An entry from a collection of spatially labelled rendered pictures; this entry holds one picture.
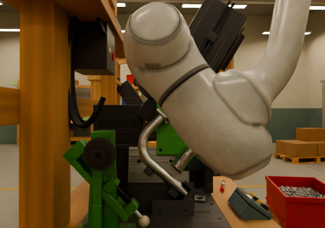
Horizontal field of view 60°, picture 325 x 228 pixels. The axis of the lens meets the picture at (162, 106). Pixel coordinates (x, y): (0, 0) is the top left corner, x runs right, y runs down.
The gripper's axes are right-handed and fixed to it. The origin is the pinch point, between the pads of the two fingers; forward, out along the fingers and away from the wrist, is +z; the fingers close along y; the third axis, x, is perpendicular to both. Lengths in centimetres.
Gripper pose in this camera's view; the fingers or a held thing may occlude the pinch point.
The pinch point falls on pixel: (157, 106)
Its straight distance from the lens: 77.5
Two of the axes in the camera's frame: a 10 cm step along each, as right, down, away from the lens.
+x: -7.1, 6.8, -2.0
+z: -0.1, 2.8, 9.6
